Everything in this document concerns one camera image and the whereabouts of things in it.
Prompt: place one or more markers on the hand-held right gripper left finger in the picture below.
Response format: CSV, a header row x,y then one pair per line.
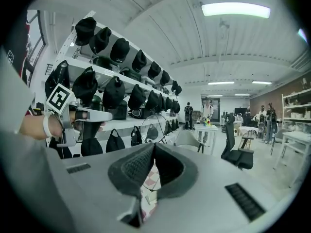
x,y
102,198

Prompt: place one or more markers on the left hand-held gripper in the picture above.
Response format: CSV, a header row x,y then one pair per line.
x,y
59,97

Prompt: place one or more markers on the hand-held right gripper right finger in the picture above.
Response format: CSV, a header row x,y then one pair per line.
x,y
206,190

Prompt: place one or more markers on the person's left forearm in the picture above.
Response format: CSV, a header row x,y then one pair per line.
x,y
34,126

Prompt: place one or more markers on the person's left hand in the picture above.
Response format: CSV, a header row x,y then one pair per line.
x,y
57,127

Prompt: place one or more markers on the black office chair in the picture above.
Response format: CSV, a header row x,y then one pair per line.
x,y
236,155

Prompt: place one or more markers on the white wristband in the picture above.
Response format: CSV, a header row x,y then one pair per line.
x,y
47,126

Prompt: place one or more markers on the pink checkered tablecloth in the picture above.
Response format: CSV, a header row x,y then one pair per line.
x,y
150,176

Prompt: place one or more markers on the grey armchair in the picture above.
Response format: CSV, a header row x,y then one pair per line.
x,y
188,138

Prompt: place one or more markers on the row of grey storage boxes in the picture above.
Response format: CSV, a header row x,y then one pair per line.
x,y
148,81

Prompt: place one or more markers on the white square table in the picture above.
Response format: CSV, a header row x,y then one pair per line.
x,y
206,127

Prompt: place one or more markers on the wooden chair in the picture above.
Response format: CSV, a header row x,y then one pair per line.
x,y
246,139

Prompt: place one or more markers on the colourful toy blocks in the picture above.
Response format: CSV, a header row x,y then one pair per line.
x,y
207,122

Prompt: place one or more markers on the round table with white cloth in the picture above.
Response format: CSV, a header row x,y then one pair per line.
x,y
249,129

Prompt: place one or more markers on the white metal shelf rack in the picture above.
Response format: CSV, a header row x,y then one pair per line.
x,y
65,46

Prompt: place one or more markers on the dark glass door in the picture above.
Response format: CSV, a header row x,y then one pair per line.
x,y
216,108

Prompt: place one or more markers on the grey side chair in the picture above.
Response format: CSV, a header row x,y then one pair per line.
x,y
279,133

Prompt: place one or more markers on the person's black red jersey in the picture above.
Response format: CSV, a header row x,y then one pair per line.
x,y
17,45

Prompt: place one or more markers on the white open shelf unit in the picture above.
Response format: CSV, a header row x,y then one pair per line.
x,y
283,105

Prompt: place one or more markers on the white ceramic pieces on shelves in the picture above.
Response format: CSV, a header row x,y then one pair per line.
x,y
297,115

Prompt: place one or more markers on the ceiling light strips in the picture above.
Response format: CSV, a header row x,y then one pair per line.
x,y
235,10

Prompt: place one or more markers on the black wall monitor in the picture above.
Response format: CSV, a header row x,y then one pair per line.
x,y
240,110

